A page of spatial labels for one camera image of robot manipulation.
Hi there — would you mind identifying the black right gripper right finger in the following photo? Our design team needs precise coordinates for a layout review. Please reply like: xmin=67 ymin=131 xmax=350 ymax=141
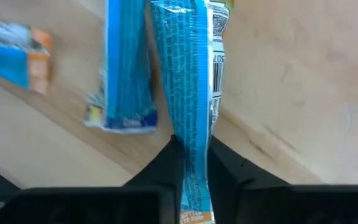
xmin=207 ymin=136 xmax=291 ymax=224

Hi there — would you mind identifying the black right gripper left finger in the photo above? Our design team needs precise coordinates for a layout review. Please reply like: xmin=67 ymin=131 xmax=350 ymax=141
xmin=123 ymin=134 xmax=186 ymax=224

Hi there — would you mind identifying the blue granola bar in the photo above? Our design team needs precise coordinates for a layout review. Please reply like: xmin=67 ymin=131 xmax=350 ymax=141
xmin=0 ymin=14 xmax=53 ymax=96
xmin=149 ymin=0 xmax=235 ymax=224

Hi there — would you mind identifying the green dark snack bag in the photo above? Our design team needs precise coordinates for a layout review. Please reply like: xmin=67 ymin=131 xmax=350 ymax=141
xmin=84 ymin=0 xmax=160 ymax=135

